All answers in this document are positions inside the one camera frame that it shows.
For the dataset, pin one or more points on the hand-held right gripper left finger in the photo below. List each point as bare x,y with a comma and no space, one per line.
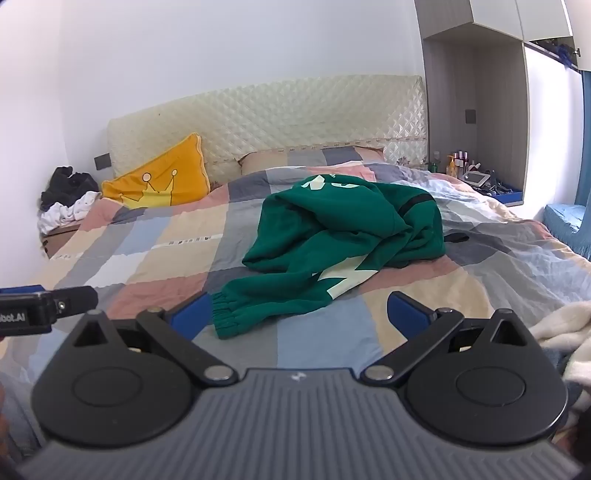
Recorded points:
191,310

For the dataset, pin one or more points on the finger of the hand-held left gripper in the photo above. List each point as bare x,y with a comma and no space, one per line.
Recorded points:
76,299

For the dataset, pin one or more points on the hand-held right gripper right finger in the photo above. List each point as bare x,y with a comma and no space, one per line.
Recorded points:
408,314

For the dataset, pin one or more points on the green zip hoodie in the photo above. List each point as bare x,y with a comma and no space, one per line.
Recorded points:
323,221

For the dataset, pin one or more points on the black clothes pile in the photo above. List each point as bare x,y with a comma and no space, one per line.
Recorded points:
69,184

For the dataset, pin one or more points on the brown nightstand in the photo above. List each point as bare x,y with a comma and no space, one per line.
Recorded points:
53,237

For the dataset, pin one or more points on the checkered patchwork quilt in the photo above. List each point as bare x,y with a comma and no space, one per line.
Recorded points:
138,249

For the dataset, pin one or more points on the yellow crown pillow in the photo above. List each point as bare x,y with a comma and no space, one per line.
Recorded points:
161,177

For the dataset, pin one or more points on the green jar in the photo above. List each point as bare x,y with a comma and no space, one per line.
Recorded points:
434,165

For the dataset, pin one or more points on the white tablet device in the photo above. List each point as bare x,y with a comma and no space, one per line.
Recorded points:
477,178

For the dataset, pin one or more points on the blue tray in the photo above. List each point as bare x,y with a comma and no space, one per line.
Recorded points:
508,196

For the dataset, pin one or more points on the white fluffy blanket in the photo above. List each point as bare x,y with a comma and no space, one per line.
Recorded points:
568,327

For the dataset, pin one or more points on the blue seat cushion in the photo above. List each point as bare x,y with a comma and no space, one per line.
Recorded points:
568,226

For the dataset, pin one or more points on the checkered bed pillow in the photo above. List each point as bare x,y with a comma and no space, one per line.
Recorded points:
300,157

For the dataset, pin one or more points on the cream quilted headboard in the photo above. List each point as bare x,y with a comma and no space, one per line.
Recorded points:
277,120

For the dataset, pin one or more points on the grey wardrobe cabinet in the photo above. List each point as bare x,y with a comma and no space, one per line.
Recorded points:
443,92

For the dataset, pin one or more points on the blue curtain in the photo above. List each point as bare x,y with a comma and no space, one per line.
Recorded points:
585,138

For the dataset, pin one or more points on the dark wall socket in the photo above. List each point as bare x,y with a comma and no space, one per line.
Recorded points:
102,161

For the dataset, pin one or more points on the grey wall switch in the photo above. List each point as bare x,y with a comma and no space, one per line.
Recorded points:
470,116

